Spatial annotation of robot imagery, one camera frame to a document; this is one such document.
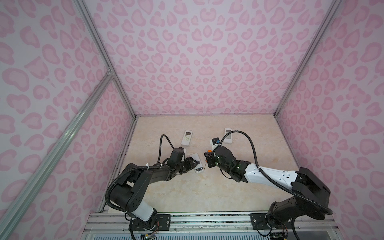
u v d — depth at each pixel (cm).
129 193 45
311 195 43
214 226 73
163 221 73
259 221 74
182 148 88
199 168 90
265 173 52
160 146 77
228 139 104
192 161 84
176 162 72
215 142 72
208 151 80
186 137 106
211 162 73
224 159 63
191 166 80
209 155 80
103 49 83
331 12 71
